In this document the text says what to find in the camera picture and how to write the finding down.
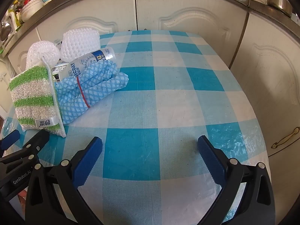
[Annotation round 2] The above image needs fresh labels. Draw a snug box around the brass door handle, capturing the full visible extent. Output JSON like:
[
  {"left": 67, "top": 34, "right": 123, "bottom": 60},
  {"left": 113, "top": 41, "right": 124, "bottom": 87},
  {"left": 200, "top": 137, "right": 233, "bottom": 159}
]
[{"left": 271, "top": 127, "right": 300, "bottom": 149}]

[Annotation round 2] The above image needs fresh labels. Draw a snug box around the lidded steel pot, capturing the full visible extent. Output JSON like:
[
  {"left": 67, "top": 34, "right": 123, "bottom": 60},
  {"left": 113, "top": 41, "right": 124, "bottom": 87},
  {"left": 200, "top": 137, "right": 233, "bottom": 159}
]
[{"left": 267, "top": 0, "right": 293, "bottom": 17}]

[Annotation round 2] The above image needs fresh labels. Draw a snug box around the green striped sponge cloth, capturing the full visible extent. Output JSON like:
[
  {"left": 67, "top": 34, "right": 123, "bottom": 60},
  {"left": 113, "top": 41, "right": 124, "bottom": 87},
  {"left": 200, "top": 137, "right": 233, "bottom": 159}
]
[{"left": 9, "top": 65, "right": 67, "bottom": 138}]

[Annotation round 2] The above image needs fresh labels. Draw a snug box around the white drink bottle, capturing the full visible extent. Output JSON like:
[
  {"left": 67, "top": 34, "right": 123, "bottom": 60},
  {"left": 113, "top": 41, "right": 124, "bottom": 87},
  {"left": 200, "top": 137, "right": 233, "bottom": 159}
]
[{"left": 57, "top": 47, "right": 117, "bottom": 83}]

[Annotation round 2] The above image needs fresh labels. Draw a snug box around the steel ladle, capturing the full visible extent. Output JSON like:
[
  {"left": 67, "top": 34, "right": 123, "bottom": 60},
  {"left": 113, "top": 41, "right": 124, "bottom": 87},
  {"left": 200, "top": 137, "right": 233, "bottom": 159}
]
[{"left": 0, "top": 21, "right": 13, "bottom": 40}]

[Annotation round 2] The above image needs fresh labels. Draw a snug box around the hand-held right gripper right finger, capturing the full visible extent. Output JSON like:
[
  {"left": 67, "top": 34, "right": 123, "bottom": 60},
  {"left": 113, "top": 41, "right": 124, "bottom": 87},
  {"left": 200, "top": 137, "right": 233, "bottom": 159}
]
[{"left": 197, "top": 135, "right": 276, "bottom": 225}]

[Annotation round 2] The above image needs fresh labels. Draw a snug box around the white cabinet door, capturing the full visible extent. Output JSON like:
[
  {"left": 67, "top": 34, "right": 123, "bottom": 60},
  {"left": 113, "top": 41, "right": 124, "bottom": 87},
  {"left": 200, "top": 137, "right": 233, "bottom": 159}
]
[
  {"left": 228, "top": 10, "right": 300, "bottom": 157},
  {"left": 7, "top": 27, "right": 45, "bottom": 78},
  {"left": 135, "top": 0, "right": 249, "bottom": 69},
  {"left": 35, "top": 0, "right": 137, "bottom": 50}
]

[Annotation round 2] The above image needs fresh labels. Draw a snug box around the white bowl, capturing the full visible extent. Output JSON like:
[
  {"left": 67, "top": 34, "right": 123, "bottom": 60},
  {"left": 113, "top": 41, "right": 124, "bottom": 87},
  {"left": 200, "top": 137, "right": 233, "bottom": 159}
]
[{"left": 21, "top": 0, "right": 44, "bottom": 20}]

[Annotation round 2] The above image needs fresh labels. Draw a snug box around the yellow green bottle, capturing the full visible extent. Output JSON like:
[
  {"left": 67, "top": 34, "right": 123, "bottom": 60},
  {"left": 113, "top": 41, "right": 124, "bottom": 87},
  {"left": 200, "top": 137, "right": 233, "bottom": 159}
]
[{"left": 8, "top": 0, "right": 23, "bottom": 26}]

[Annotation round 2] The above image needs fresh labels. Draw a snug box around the blue patterned cloth roll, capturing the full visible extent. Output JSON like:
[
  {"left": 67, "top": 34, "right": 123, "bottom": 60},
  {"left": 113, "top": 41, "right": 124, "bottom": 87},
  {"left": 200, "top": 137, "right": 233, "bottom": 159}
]
[{"left": 54, "top": 60, "right": 130, "bottom": 125}]

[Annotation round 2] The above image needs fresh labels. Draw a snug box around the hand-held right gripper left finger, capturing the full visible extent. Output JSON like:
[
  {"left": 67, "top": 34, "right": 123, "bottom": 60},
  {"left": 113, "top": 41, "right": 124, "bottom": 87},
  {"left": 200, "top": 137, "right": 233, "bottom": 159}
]
[{"left": 25, "top": 136, "right": 110, "bottom": 225}]

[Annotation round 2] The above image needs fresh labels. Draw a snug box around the blue white checked tablecloth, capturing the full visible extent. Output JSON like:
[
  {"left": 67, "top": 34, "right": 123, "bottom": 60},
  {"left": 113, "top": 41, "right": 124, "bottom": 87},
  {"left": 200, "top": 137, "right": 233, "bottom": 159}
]
[{"left": 0, "top": 29, "right": 272, "bottom": 225}]

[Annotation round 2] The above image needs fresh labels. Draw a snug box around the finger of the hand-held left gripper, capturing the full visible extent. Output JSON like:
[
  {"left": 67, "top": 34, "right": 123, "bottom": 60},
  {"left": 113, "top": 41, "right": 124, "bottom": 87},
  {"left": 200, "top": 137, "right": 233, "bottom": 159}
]
[
  {"left": 0, "top": 129, "right": 21, "bottom": 151},
  {"left": 0, "top": 129, "right": 50, "bottom": 169}
]

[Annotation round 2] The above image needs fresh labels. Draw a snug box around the white printed packet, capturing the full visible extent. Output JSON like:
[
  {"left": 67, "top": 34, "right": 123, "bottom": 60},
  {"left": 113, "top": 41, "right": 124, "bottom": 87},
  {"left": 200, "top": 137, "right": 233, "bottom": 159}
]
[{"left": 50, "top": 60, "right": 69, "bottom": 82}]

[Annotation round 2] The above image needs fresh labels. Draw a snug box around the red rubber band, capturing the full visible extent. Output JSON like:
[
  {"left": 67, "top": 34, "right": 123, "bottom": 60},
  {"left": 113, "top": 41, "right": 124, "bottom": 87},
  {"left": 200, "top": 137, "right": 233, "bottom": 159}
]
[{"left": 76, "top": 78, "right": 91, "bottom": 109}]

